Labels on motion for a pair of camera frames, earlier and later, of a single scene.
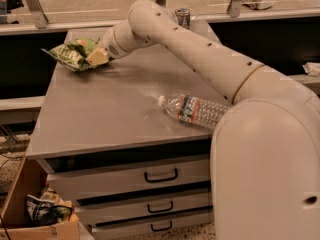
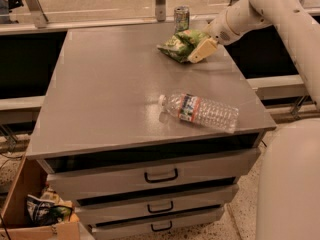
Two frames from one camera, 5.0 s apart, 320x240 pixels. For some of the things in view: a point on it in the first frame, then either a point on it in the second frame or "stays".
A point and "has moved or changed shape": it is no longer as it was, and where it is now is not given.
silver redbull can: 183,17 stays
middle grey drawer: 140,207 stays
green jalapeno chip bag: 72,55 has moved or changed shape
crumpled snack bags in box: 49,209 stays
